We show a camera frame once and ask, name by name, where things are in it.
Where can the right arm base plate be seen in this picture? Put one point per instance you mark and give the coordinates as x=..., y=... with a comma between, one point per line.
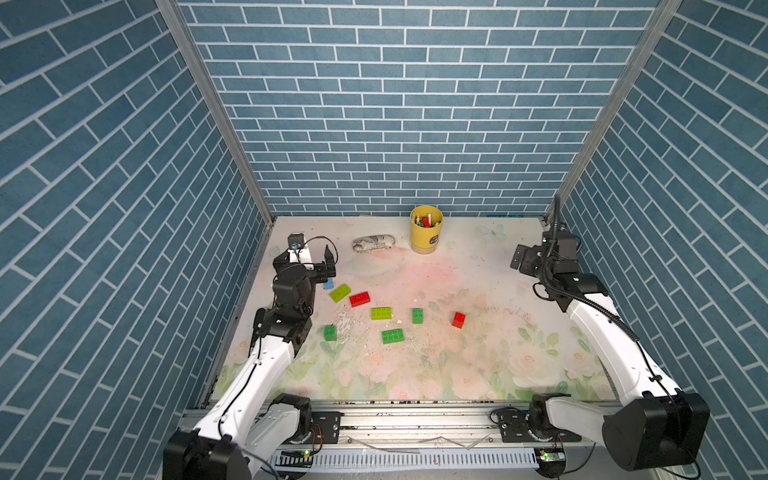
x=514, y=427

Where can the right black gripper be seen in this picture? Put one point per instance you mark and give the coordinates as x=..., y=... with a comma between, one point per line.
x=530, y=255

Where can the green small lego brick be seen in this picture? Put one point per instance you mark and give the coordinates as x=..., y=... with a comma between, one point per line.
x=417, y=316

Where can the green small brick left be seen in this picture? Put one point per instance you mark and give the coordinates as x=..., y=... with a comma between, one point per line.
x=330, y=333

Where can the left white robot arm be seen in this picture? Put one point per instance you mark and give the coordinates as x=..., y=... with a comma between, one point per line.
x=235, y=440

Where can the floral table mat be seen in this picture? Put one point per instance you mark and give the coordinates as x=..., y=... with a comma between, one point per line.
x=512, y=345

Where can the lime lego brick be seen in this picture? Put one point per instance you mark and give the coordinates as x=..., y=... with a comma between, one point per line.
x=340, y=293
x=381, y=313

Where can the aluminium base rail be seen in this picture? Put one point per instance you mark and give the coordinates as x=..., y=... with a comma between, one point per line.
x=407, y=438

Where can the red long lego brick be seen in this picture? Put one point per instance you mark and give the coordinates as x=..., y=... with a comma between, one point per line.
x=359, y=299

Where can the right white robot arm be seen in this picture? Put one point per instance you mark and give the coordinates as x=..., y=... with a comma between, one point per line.
x=658, y=425

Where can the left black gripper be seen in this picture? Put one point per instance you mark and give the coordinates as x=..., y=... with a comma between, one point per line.
x=319, y=270

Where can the yellow cup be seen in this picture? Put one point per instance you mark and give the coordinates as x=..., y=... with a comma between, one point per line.
x=426, y=224

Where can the green long lego brick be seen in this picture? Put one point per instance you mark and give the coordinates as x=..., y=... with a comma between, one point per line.
x=393, y=336

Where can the red small lego brick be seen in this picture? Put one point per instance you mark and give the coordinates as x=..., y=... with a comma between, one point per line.
x=458, y=320

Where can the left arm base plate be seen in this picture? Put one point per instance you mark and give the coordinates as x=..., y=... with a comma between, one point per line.
x=327, y=425

